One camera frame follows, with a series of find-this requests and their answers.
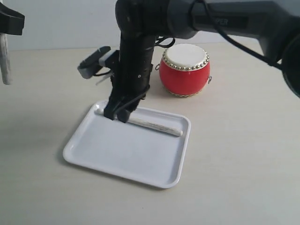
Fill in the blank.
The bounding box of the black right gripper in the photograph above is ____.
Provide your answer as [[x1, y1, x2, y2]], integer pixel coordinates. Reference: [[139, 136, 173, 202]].
[[104, 36, 155, 123]]

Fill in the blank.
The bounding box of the white drumstick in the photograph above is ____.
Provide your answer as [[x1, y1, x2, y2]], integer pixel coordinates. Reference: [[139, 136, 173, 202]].
[[0, 33, 11, 85], [94, 107, 183, 137]]

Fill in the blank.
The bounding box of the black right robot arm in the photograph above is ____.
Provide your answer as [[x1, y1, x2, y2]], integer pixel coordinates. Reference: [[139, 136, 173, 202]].
[[104, 0, 300, 122]]

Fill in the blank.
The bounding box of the small red drum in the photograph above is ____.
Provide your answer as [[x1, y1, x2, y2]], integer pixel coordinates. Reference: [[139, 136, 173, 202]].
[[155, 44, 212, 98]]

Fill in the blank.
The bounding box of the white rectangular plastic tray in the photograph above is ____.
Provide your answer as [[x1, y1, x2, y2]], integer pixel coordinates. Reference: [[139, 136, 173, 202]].
[[63, 100, 191, 189]]

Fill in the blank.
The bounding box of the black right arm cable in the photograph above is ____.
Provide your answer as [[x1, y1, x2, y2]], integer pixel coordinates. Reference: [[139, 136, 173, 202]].
[[189, 0, 284, 71]]

